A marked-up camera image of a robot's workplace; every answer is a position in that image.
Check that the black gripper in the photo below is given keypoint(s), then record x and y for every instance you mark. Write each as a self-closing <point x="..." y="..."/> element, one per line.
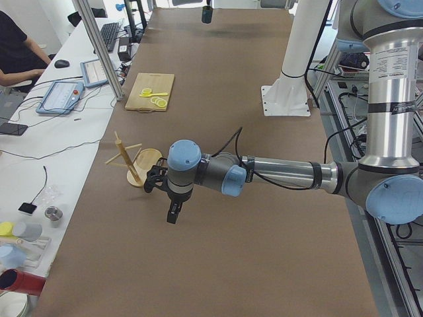
<point x="177" y="197"/>

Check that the seated person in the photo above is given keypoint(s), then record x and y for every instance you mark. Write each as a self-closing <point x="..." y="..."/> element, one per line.
<point x="22" y="59"/>

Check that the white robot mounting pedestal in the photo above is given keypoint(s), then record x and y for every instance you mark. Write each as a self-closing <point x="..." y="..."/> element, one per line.
<point x="288" y="94"/>

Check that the black keyboard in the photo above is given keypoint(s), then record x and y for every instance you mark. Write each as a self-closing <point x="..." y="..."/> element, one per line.
<point x="109" y="33"/>

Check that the light blue cup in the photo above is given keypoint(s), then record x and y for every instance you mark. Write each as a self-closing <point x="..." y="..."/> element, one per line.
<point x="12" y="256"/>

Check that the black power adapter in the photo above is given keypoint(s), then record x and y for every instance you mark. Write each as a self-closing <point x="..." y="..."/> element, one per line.
<point x="124" y="49"/>

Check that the small metal cup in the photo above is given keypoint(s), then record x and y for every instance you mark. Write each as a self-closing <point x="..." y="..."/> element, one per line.
<point x="54" y="215"/>

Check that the wooden cup storage rack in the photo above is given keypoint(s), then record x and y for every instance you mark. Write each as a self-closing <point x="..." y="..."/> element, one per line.
<point x="136" y="160"/>

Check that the white plate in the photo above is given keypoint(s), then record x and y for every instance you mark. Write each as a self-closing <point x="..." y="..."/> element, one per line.
<point x="13" y="304"/>

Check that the grey cup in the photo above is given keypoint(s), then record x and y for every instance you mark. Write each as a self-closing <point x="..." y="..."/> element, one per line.
<point x="27" y="231"/>

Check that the wooden cutting board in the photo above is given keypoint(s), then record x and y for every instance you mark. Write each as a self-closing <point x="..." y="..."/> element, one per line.
<point x="150" y="83"/>

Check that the teach pendant tablet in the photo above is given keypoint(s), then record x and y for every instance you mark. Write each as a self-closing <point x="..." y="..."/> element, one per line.
<point x="93" y="73"/>
<point x="61" y="98"/>

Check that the red cylinder container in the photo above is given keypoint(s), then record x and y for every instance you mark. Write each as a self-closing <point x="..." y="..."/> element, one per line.
<point x="22" y="282"/>

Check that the small black square device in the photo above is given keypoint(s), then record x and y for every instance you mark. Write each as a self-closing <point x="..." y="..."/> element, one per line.
<point x="27" y="208"/>

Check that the aluminium frame post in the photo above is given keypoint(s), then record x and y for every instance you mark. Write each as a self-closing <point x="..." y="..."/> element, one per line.
<point x="95" y="37"/>

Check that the yellow cup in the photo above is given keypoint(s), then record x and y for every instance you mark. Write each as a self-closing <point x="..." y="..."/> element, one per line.
<point x="6" y="229"/>

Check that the black computer mouse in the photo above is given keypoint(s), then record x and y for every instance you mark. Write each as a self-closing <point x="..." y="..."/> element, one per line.
<point x="61" y="63"/>

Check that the yellow plastic knife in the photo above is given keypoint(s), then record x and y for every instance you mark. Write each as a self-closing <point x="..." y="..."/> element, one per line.
<point x="153" y="94"/>

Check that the dark teal mug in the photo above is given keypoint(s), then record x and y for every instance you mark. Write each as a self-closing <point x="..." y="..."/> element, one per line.
<point x="207" y="12"/>

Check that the lemon slice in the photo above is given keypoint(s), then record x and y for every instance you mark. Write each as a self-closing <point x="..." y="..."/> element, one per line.
<point x="154" y="98"/>

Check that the black smartphone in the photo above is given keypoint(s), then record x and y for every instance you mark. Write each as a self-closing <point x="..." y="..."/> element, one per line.
<point x="12" y="129"/>

